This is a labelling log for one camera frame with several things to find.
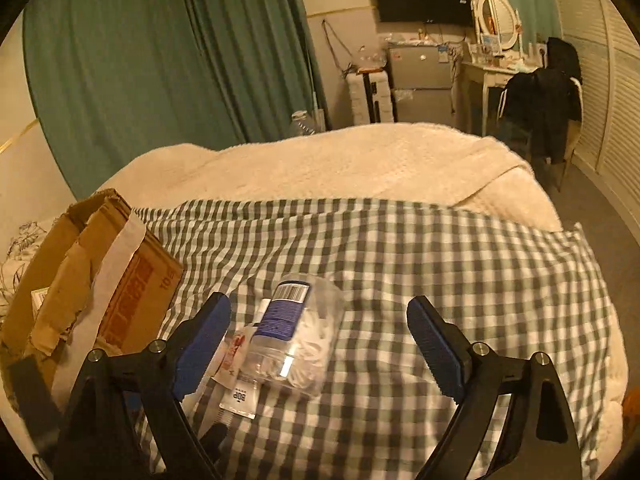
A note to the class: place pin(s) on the wide green curtain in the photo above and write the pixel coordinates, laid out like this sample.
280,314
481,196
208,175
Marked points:
150,60

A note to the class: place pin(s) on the large clear water bottle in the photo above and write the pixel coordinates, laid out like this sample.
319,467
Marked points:
302,124

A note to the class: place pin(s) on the torn cardboard box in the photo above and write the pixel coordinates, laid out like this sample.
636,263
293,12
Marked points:
145,280

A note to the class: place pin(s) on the red print sachet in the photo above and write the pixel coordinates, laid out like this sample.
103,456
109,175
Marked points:
232,355

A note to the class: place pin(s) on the green checkered cloth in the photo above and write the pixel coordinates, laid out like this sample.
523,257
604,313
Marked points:
425,260

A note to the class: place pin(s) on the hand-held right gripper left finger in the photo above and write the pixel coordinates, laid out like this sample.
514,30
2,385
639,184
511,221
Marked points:
200,345

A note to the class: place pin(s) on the white suitcase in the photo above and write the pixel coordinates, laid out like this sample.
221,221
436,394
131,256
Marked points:
367,97

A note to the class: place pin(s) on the clear plastic jar blue label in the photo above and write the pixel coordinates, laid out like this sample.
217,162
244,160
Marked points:
305,350

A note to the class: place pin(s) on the cream fleece blanket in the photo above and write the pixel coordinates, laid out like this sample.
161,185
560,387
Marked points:
350,160

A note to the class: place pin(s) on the clear packet white label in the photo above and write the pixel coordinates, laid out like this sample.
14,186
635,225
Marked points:
240,400

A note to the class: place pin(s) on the floral bedding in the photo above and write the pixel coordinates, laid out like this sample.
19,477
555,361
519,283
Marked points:
20,245

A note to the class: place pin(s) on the white chair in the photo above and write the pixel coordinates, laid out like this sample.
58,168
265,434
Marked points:
578,100

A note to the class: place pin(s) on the grey mini fridge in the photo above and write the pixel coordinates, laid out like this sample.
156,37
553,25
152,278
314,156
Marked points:
420,80

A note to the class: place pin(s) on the white oval vanity mirror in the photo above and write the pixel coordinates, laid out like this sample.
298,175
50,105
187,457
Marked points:
500,17

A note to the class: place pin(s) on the white louvered closet doors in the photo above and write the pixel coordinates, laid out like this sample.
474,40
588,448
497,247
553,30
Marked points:
615,110

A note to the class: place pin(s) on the white vanity table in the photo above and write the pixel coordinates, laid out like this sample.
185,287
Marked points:
475,75

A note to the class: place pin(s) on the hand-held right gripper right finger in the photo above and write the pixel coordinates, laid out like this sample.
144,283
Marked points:
435,350

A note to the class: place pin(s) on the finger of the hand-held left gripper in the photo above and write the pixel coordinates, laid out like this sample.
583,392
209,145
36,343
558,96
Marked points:
35,400

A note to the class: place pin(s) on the chair with black clothes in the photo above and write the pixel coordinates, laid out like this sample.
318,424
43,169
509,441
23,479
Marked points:
540,105

